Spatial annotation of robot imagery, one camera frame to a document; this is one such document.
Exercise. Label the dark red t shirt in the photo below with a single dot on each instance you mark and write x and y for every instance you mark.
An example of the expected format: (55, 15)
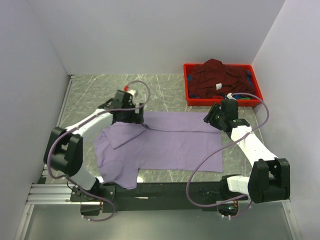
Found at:
(214, 78)

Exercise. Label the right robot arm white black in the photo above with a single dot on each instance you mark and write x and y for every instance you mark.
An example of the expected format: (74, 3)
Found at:
(269, 179)

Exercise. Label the aluminium front rail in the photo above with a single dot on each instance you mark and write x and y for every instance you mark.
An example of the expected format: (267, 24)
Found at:
(60, 194)

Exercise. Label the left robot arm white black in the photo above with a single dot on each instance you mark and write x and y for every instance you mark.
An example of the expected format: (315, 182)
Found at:
(64, 152)

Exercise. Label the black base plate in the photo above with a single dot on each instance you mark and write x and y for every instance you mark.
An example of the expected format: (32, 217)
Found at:
(164, 196)

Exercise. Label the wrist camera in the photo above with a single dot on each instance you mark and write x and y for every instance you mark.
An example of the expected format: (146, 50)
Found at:
(229, 105)
(126, 95)

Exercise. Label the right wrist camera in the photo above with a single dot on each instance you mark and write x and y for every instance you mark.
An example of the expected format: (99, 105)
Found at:
(229, 105)

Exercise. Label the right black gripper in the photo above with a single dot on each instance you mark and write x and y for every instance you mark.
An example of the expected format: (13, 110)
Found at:
(210, 115)

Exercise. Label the green garment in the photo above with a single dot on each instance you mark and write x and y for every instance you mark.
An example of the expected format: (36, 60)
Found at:
(245, 98)

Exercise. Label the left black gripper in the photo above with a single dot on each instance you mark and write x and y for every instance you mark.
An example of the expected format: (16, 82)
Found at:
(135, 118)

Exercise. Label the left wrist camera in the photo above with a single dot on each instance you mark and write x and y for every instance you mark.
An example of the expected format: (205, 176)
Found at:
(126, 95)

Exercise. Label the lavender t shirt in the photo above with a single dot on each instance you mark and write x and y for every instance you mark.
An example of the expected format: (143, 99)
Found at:
(165, 141)

